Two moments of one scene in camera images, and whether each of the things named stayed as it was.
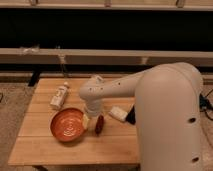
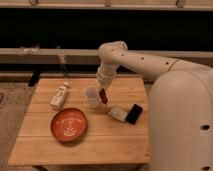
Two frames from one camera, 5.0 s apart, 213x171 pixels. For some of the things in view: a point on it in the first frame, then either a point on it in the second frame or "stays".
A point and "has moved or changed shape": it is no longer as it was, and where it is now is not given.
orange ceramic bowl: (66, 125) stays
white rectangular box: (118, 113) stays
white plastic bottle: (59, 96) stays
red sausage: (99, 125) has moved or changed shape
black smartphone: (131, 116) stays
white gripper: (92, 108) → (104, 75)
